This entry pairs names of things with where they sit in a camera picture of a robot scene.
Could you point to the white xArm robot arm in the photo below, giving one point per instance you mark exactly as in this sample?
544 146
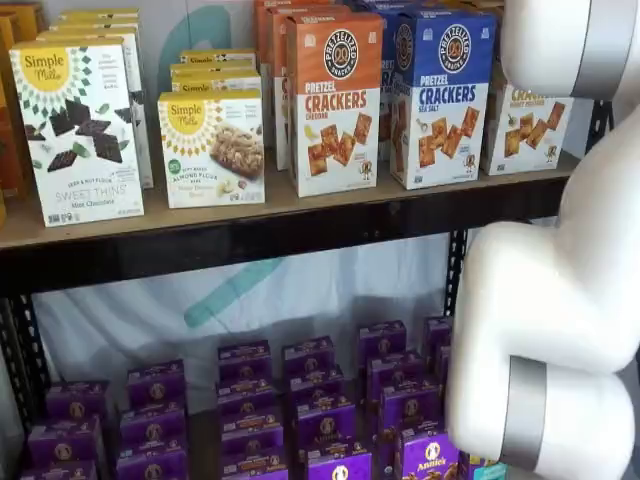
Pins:
525 300

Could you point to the black metal shelf rack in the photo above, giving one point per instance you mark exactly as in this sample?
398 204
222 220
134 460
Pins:
250 250

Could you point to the wooden shelf board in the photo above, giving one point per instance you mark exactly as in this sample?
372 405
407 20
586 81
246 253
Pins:
202 450
225 217

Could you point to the purple Annie's snack box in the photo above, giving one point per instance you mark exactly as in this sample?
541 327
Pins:
381 341
246 396
64 440
59 471
396 372
442 364
410 409
430 457
251 429
152 425
438 334
325 421
317 387
255 465
156 382
77 400
308 356
339 462
152 462
244 360

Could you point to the almond flour bars box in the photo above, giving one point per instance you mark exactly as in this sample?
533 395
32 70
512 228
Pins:
210 66
215 160
215 80
217 56

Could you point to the orange cheddar pretzel crackers box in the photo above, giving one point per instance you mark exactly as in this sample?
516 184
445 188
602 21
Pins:
260 40
335 100
277 45

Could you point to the blue sea salt crackers box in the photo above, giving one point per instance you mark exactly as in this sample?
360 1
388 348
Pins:
445 100
387 100

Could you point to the yellow honey mustard crackers box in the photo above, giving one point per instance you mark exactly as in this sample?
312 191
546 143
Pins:
530 135

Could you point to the purple and teal snack box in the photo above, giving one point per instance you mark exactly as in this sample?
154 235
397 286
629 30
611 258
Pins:
487 472

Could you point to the orange snack box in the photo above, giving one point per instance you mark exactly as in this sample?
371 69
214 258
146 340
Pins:
25 20
11 150

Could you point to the white backdrop cloth teal print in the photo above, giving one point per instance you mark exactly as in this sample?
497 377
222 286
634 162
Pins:
300 285

